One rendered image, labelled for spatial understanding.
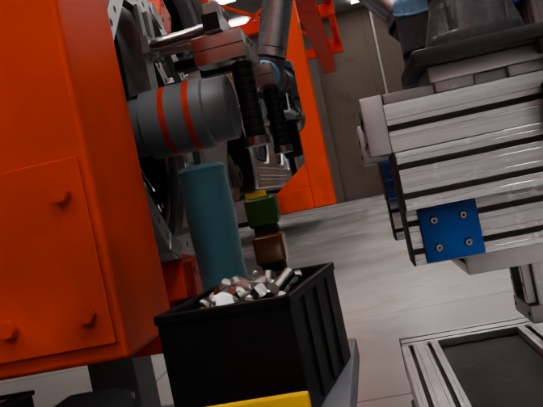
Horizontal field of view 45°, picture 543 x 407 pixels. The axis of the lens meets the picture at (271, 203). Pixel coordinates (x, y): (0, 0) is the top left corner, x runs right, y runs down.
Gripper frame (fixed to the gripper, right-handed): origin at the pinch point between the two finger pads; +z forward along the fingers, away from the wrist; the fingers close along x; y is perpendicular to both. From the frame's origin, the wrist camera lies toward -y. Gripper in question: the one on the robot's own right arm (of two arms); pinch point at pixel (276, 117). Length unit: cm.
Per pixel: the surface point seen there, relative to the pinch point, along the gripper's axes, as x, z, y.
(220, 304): 1, 85, -27
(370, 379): 4, -71, -83
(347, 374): 11, 75, -38
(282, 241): 5, 62, -23
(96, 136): -11, 77, -7
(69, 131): -12, 81, -6
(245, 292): 3, 81, -26
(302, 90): -17, -339, 56
